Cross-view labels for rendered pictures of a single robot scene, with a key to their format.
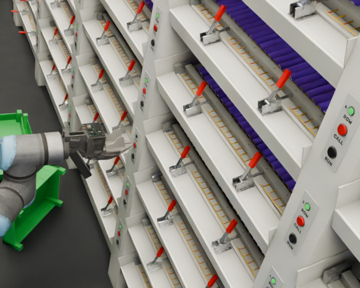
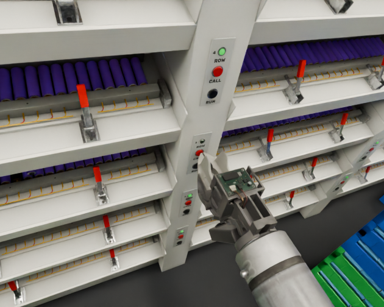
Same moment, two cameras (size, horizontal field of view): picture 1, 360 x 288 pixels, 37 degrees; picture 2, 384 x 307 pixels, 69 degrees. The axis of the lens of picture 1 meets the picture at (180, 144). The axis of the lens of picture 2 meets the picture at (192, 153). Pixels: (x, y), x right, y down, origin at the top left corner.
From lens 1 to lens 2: 153 cm
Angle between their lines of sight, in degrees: 65
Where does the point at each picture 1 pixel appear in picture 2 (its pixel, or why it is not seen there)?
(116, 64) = (10, 142)
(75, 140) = (264, 212)
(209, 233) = (361, 88)
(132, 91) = (115, 125)
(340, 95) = not seen: outside the picture
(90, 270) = (160, 290)
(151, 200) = (234, 165)
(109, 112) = (44, 210)
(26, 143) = (320, 296)
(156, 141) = (240, 109)
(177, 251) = (294, 149)
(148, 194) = not seen: hidden behind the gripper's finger
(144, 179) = not seen: hidden behind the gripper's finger
